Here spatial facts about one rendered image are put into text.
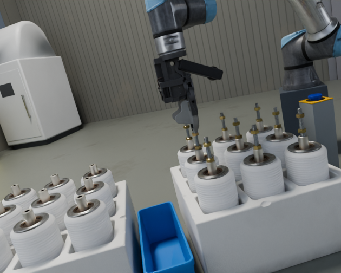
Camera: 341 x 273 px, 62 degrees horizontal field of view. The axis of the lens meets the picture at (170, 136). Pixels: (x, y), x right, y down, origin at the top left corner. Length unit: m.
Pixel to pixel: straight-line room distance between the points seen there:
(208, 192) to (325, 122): 0.48
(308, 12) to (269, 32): 2.23
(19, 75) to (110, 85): 1.17
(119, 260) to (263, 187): 0.36
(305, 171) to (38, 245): 0.62
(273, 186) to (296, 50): 0.74
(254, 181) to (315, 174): 0.15
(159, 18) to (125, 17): 3.10
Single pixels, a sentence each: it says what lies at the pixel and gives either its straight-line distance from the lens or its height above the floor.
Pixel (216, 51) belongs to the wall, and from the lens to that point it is 3.45.
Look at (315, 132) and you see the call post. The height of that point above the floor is 0.22.
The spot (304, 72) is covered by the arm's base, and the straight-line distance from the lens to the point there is 1.33.
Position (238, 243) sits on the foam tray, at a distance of 0.70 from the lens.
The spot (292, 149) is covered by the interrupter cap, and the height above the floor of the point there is 0.25.
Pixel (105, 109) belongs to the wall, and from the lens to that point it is 4.09.
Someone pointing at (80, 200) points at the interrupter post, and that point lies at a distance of 0.68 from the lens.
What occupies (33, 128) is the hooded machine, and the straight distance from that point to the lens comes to 3.43.
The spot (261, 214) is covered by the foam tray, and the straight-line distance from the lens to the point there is 0.68.
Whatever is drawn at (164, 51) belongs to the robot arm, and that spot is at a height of 0.55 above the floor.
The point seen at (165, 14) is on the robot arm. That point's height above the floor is 0.63.
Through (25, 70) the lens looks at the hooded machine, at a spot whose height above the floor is 0.81.
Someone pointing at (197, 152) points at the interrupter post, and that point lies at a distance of 0.78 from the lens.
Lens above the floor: 0.51
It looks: 13 degrees down
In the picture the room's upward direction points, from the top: 13 degrees counter-clockwise
